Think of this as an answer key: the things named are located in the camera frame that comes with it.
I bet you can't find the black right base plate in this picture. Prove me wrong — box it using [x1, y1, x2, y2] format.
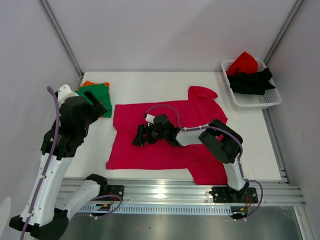
[208, 186, 259, 204]

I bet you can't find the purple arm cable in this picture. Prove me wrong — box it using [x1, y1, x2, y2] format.
[19, 85, 123, 240]
[142, 104, 264, 222]

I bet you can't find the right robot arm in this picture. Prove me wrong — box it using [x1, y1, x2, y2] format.
[132, 113, 249, 202]

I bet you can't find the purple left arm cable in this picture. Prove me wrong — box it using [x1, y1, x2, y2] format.
[19, 85, 123, 240]

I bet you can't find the green folded t shirt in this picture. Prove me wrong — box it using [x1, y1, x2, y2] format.
[75, 85, 112, 118]

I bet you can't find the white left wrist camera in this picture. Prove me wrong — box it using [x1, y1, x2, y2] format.
[57, 84, 79, 104]

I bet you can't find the white slotted cable duct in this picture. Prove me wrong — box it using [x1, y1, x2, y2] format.
[78, 203, 232, 216]

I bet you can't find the black t shirt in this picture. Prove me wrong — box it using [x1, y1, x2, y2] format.
[227, 67, 276, 96]

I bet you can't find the white plastic basket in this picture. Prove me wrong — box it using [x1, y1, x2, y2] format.
[221, 59, 282, 111]

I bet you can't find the right aluminium corner post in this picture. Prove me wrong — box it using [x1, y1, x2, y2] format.
[263, 0, 306, 65]

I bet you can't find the red t shirt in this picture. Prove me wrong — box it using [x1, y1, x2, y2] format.
[226, 51, 259, 76]

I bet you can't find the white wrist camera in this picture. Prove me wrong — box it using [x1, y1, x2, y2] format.
[57, 84, 79, 104]
[144, 113, 155, 124]

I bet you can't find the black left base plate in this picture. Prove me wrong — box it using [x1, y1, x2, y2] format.
[100, 185, 125, 202]

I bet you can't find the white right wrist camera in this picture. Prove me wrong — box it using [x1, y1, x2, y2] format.
[144, 113, 155, 124]

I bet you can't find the left aluminium corner post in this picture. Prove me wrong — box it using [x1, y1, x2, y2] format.
[38, 0, 84, 79]

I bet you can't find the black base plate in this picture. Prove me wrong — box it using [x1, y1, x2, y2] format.
[208, 186, 259, 204]
[100, 185, 125, 202]

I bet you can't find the pink t shirt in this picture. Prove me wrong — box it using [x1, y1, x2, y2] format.
[106, 86, 228, 185]

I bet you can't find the orange folded t shirt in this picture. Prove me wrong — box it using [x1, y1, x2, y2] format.
[77, 80, 110, 91]

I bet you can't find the aluminium corner post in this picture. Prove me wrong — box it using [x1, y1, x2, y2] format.
[263, 0, 306, 65]
[38, 0, 84, 79]

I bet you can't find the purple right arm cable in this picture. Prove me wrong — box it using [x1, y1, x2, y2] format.
[142, 104, 264, 222]

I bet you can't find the aluminium front rail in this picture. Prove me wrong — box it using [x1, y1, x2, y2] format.
[33, 178, 307, 207]

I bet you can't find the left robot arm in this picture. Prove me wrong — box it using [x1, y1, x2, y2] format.
[9, 90, 109, 240]

